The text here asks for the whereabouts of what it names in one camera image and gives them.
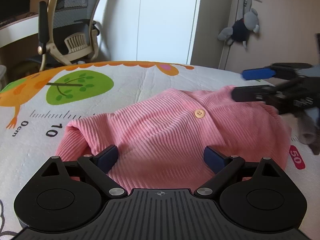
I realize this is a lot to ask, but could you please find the pink ribbed cardigan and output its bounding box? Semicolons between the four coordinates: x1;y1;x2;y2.
56;86;291;191

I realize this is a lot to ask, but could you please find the gloved right hand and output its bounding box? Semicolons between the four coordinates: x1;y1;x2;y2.
294;107;319;155

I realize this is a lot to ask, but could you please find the grey plush toy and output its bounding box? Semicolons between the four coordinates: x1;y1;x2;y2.
217;8;260;49

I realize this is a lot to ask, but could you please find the cartoon print bed mat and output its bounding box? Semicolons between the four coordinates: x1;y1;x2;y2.
0;60;320;240

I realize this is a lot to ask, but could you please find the beige mesh office chair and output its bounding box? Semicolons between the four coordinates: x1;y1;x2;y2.
29;0;100;71

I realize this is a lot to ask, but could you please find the white desk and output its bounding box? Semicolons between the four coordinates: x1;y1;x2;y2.
0;15;39;48

